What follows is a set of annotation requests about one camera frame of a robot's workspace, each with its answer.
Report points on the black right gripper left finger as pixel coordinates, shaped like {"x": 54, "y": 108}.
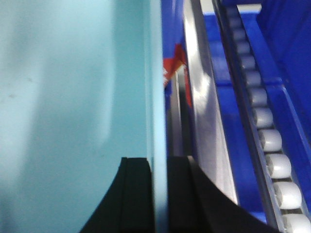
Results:
{"x": 127, "y": 207}

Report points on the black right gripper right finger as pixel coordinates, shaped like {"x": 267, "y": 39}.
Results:
{"x": 196, "y": 205}

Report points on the light blue plastic bin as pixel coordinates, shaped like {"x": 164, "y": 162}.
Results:
{"x": 81, "y": 87}

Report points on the white roller track right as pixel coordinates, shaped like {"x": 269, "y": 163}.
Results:
{"x": 284, "y": 202}

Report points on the stainless steel shelf front rail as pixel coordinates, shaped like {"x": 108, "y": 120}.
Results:
{"x": 210, "y": 144}

